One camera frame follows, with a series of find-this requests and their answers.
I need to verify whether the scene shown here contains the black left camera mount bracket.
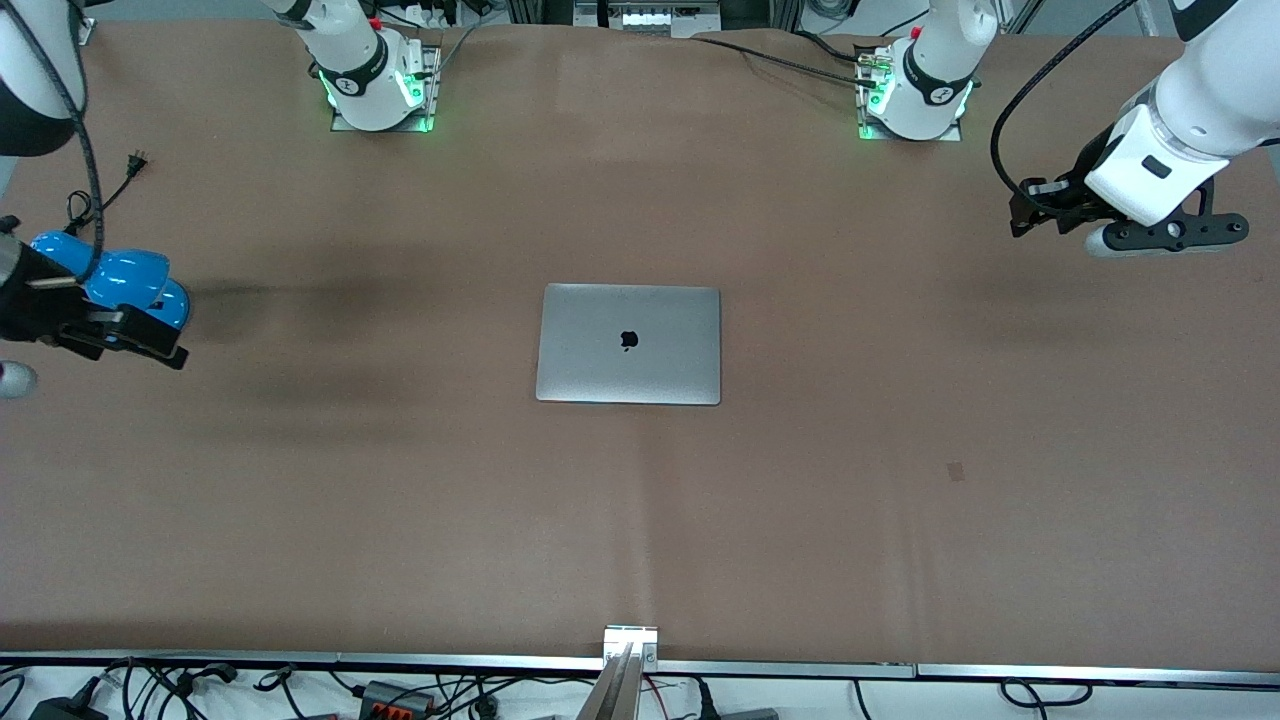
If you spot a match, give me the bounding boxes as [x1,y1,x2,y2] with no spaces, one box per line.
[1104,176,1251,253]

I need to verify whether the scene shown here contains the looped black floor cable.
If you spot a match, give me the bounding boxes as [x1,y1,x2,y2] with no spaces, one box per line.
[1000,677,1093,710]

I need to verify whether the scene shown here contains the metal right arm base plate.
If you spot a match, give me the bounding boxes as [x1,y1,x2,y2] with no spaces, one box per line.
[330,44,442,134]

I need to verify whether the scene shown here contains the black power adapter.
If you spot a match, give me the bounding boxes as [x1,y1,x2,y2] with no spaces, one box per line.
[28,692,107,720]

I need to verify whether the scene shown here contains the black lamp power cord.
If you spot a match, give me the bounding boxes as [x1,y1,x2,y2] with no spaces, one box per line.
[64,151,151,233]

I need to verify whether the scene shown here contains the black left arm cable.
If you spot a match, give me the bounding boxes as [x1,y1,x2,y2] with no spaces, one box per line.
[990,0,1141,219]

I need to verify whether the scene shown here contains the aluminium profile post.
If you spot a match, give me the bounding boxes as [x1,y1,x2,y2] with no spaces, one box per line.
[574,624,661,720]

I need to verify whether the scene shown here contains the brown table cover sheet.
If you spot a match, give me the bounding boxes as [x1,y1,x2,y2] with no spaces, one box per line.
[0,20,1280,674]

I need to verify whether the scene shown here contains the tangled black floor cables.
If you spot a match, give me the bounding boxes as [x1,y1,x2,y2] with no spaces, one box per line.
[98,657,243,720]

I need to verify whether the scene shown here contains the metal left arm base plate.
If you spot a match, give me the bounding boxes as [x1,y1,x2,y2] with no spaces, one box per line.
[856,40,964,142]

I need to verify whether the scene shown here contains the blue desk lamp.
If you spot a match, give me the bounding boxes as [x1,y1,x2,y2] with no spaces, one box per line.
[30,231,192,337]

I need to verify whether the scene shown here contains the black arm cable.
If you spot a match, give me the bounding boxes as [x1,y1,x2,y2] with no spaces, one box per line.
[990,0,1141,219]
[18,0,107,287]

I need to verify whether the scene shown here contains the white metal power unit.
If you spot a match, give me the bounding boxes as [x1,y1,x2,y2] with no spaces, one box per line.
[572,0,722,40]

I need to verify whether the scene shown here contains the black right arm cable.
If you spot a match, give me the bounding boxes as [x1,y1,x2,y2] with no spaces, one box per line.
[18,0,107,287]

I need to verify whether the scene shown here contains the black orange connector block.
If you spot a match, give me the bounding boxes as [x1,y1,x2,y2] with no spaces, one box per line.
[358,679,437,717]

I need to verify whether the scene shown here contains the thin grey base cable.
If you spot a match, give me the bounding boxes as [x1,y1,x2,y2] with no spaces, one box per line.
[436,18,485,77]

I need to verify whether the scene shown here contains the silver grey laptop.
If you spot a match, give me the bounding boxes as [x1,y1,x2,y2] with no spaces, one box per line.
[535,283,723,407]

